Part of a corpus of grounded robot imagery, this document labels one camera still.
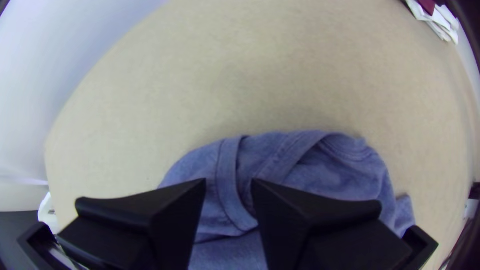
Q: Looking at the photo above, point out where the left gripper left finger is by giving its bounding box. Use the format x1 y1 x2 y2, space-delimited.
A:
56 178 208 270

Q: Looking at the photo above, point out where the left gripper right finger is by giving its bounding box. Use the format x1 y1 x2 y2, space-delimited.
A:
250 178 414 270

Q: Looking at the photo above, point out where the blue t-shirt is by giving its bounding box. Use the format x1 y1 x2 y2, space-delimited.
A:
157 129 416 270

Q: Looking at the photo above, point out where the white laundry basket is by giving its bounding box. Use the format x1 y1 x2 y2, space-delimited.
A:
37 191 61 235

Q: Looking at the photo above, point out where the pile of folded clothes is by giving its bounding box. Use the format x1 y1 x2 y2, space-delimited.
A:
404 0 460 45

